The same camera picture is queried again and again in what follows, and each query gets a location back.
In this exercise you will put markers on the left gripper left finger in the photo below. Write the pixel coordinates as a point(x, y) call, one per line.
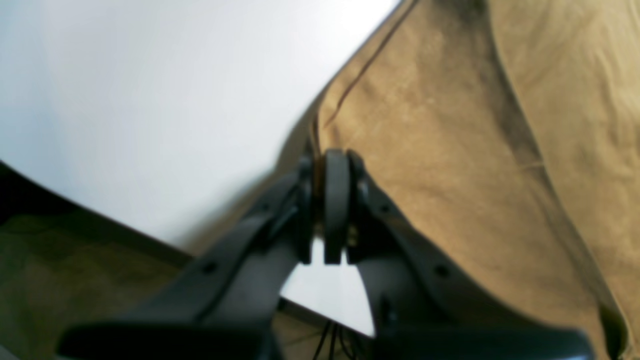
point(221, 307)

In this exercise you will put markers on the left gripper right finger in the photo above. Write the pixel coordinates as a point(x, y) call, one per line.
point(424, 306)

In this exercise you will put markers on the brown t-shirt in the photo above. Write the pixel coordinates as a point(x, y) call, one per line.
point(507, 131)

